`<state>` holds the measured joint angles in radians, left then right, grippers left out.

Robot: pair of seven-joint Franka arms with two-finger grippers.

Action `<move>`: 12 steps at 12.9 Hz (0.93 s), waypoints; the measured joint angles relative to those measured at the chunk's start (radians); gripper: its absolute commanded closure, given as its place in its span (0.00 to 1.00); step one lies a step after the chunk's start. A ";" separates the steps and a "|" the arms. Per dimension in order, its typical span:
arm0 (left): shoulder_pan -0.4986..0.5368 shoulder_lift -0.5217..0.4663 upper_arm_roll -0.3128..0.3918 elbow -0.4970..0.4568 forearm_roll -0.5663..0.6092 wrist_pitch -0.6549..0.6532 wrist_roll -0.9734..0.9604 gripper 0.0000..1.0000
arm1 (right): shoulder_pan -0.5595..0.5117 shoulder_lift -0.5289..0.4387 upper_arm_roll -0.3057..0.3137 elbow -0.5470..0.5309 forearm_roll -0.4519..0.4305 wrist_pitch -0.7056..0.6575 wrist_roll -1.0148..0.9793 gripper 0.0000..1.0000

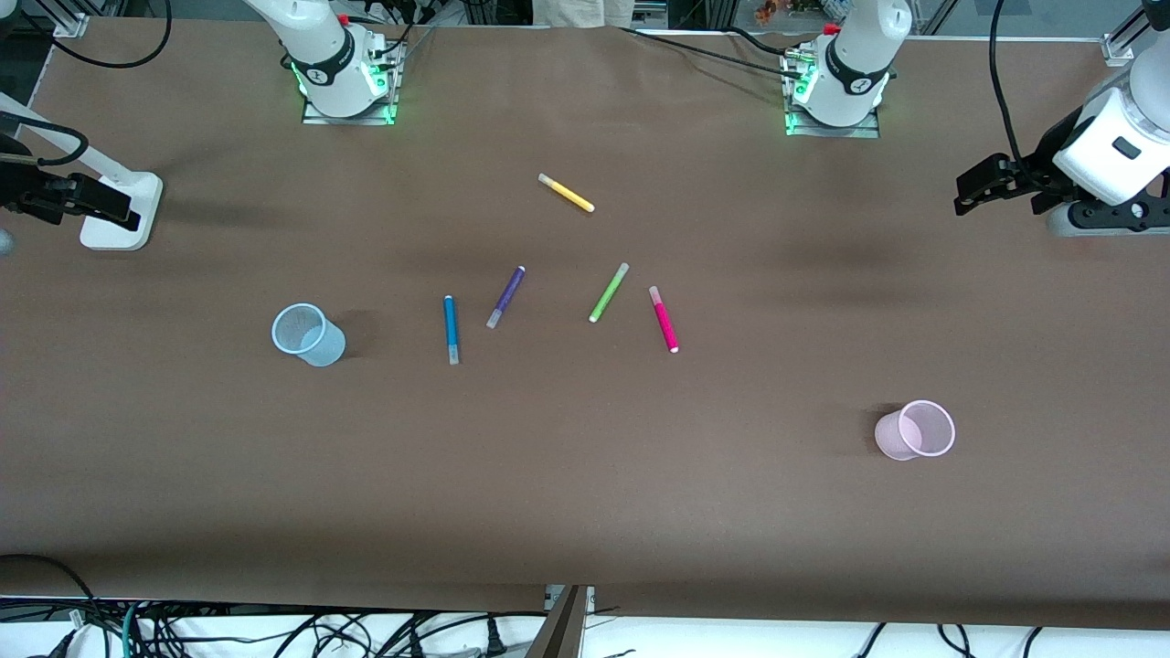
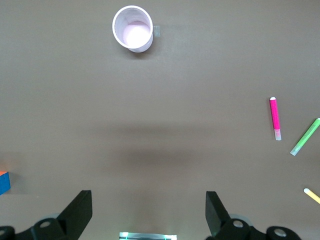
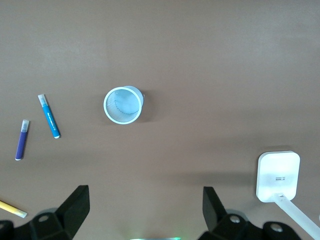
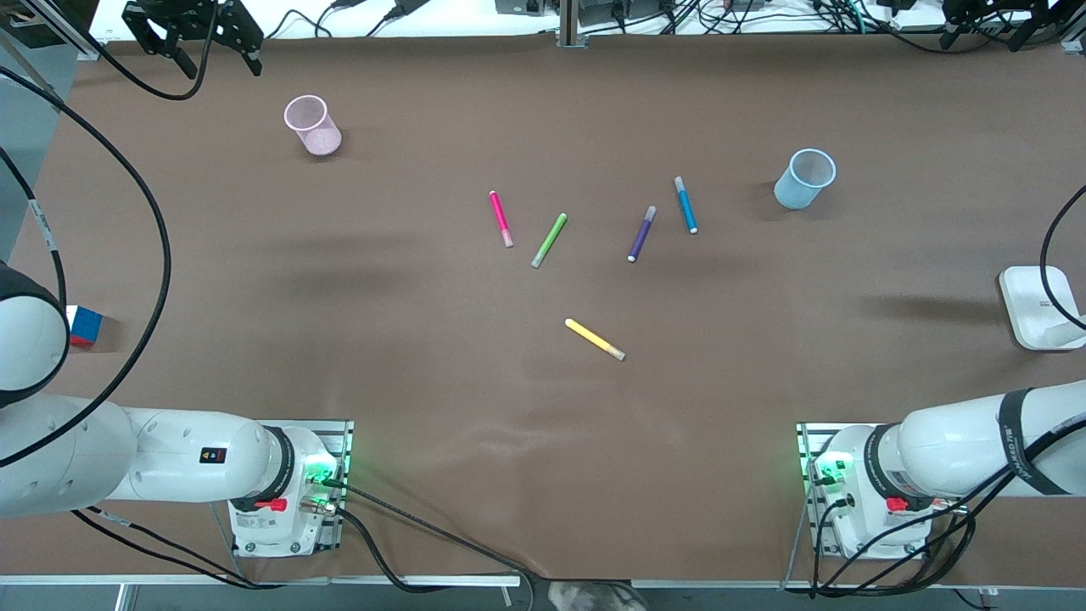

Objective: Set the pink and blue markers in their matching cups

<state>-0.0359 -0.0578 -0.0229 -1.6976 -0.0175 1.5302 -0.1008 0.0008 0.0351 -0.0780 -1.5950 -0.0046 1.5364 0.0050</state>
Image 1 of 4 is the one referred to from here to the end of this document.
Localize brown table cover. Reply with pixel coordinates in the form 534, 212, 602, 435
0, 18, 1170, 630

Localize black cable with plug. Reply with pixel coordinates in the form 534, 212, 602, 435
475, 615, 511, 658

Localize dark table leg post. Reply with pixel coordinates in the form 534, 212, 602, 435
524, 585, 592, 658

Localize yellow marker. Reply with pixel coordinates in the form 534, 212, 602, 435
538, 174, 596, 214

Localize translucent blue plastic cup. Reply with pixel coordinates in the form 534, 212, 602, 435
271, 303, 346, 368

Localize purple marker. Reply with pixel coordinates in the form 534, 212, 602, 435
486, 266, 527, 330

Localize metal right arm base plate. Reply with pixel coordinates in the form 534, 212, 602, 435
302, 37, 403, 126

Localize pink marker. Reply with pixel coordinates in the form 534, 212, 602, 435
649, 286, 679, 354

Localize translucent pink plastic cup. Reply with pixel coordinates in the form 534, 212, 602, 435
875, 400, 956, 462

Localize green marker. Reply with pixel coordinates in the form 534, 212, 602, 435
589, 263, 630, 324

